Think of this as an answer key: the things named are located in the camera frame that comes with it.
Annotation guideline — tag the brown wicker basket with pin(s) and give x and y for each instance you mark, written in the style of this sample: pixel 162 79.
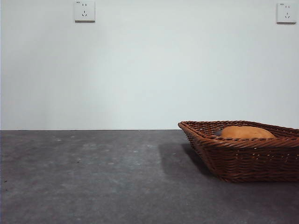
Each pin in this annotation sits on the brown wicker basket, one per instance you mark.
pixel 252 161

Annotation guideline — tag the white wall socket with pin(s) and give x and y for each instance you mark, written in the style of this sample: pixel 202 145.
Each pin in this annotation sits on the white wall socket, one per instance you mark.
pixel 285 13
pixel 84 11

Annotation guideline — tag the purple eggplant with green stem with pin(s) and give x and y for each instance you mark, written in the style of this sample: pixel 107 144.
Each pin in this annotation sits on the purple eggplant with green stem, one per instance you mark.
pixel 218 133

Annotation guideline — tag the brown potato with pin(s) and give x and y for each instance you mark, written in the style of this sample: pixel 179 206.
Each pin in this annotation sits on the brown potato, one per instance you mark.
pixel 247 132

